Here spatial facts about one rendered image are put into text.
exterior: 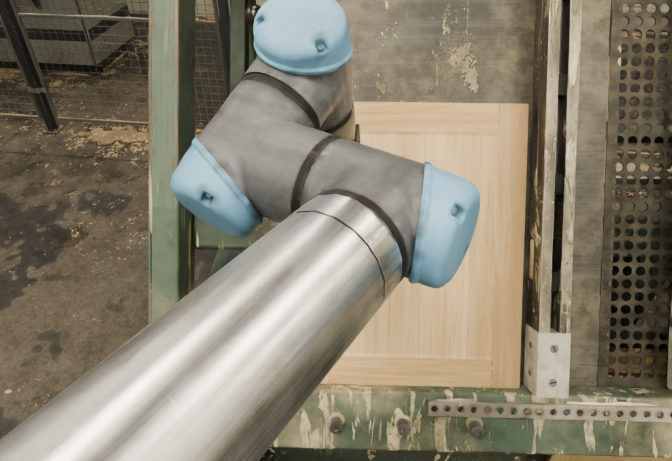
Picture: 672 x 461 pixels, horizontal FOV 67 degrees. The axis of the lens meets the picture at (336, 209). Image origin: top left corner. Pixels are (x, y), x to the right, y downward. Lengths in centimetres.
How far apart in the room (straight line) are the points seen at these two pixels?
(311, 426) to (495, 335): 41
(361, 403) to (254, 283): 84
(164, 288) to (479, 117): 70
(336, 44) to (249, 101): 8
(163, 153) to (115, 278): 174
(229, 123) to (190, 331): 20
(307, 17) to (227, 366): 28
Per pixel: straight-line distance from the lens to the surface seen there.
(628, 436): 122
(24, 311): 277
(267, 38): 40
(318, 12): 41
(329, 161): 33
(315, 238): 26
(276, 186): 34
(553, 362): 108
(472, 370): 110
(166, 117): 104
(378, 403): 106
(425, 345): 107
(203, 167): 37
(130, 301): 259
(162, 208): 104
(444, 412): 108
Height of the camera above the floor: 180
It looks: 38 degrees down
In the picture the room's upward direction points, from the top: straight up
